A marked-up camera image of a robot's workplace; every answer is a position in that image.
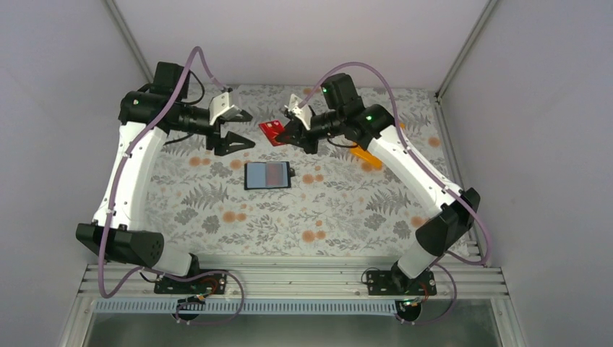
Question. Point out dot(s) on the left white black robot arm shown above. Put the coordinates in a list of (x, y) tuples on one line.
[(147, 116)]

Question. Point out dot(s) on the floral table mat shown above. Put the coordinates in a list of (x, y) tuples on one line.
[(338, 204)]

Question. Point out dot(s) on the black card holder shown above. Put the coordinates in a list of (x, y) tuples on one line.
[(268, 175)]

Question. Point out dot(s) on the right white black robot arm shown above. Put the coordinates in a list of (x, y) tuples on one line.
[(374, 129)]

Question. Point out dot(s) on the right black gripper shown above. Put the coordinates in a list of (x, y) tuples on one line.
[(297, 136)]

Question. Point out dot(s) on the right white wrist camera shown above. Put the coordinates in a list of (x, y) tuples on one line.
[(298, 109)]

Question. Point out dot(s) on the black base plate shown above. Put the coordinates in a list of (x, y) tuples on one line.
[(389, 283), (210, 284)]

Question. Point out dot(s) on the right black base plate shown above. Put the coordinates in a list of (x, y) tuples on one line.
[(389, 283)]

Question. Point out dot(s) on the orange plastic bin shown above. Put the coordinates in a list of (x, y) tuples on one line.
[(368, 155)]

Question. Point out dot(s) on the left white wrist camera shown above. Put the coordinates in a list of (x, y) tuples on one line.
[(225, 106)]

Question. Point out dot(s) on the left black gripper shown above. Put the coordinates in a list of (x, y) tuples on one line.
[(221, 144)]

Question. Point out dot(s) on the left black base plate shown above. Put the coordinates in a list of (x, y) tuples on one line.
[(210, 284)]

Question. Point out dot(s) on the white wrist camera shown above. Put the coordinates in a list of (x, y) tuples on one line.
[(298, 109), (225, 106)]

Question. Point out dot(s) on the aluminium rail frame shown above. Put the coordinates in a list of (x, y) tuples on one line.
[(266, 277)]

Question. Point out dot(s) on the grey slotted cable duct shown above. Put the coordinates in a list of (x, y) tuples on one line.
[(249, 306)]

